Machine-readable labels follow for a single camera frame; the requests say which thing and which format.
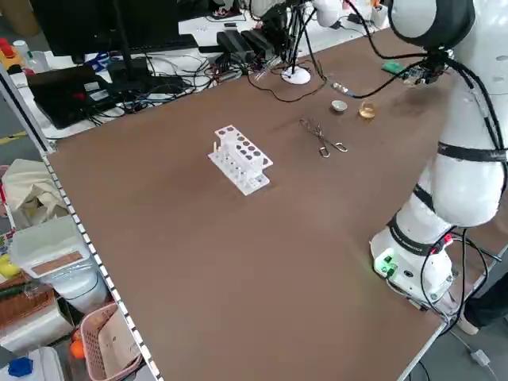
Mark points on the beige cloth bag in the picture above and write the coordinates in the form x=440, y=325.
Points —
x=31, y=186

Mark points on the brown wicker basket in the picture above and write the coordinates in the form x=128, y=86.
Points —
x=24, y=303

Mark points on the black monitor with stand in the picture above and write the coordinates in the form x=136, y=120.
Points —
x=79, y=24

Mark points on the person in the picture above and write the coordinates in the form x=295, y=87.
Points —
x=484, y=309

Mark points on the glass beaker with amber liquid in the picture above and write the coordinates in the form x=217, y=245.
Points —
x=367, y=112

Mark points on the black electronics box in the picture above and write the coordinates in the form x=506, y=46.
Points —
x=63, y=95

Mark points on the aluminium table edge rail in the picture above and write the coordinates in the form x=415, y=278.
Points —
x=99, y=270

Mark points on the orange ball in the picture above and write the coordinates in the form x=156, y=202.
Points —
x=77, y=349

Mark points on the white power adapter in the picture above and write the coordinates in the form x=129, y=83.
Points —
x=480, y=357

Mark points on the red emergency stop button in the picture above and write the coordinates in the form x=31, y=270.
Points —
x=6, y=49

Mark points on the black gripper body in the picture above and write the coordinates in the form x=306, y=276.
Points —
x=278, y=24
x=434, y=67

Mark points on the metal crucible tongs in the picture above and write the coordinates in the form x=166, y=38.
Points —
x=318, y=134

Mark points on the aluminium frame post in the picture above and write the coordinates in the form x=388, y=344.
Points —
x=24, y=111

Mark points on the white desk lamp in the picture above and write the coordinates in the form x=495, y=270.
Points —
x=295, y=76

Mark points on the clear glass test tube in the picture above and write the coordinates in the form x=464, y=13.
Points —
x=266, y=71

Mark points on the yellow toy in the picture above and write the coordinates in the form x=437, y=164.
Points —
x=8, y=266

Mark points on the small clear glass beaker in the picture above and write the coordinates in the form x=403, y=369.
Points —
x=412, y=77

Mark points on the black power supply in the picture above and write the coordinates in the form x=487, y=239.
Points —
x=234, y=39
x=254, y=39

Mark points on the clear plastic bottle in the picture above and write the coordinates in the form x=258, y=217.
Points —
x=39, y=61
x=21, y=51

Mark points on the white lidded plastic bin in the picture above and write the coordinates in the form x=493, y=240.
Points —
x=51, y=254

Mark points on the black keyboard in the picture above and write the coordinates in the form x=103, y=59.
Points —
x=166, y=43

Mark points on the pink plastic basket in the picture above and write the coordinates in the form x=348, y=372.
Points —
x=95, y=345

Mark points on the small white box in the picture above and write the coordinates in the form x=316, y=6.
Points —
x=379, y=16

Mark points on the clear jug with blue cap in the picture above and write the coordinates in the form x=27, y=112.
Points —
x=20, y=367

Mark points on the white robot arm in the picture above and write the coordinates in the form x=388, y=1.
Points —
x=464, y=190

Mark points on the white test tube rack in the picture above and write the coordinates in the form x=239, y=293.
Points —
x=254, y=184

